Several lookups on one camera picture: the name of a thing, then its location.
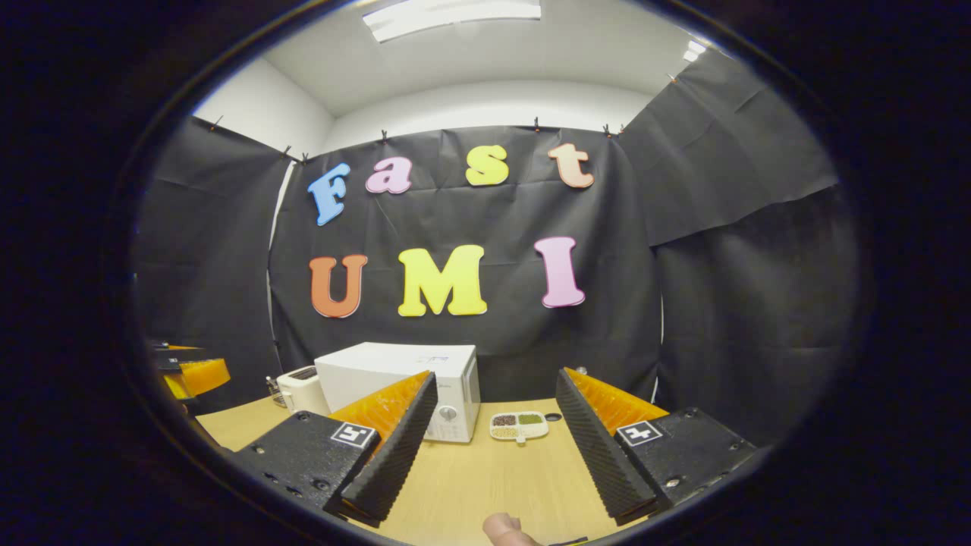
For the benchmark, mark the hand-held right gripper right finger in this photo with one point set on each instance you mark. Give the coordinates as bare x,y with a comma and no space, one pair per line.
599,455

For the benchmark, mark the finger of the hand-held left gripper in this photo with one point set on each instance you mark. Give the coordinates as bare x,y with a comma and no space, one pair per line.
206,377
176,358

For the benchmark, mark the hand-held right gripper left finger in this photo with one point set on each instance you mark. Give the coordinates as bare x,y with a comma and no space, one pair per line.
394,455

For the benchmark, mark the white microwave oven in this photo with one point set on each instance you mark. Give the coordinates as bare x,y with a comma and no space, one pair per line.
394,364

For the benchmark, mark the pile of green beans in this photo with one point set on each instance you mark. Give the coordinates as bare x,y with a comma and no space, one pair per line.
531,418

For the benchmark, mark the white divided plate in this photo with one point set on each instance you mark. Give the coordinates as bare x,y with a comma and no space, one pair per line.
519,438

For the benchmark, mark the pile of soybeans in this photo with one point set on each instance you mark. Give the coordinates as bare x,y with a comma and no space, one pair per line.
504,432

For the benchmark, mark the white toaster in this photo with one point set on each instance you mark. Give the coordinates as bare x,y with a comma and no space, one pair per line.
303,390

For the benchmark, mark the black backdrop cloth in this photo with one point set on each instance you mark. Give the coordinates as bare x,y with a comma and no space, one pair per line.
485,341

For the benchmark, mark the small ceiling light panel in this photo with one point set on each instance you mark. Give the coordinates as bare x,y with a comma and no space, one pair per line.
692,51

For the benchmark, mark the long ceiling light panel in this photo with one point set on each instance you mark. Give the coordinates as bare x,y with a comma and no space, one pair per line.
455,17

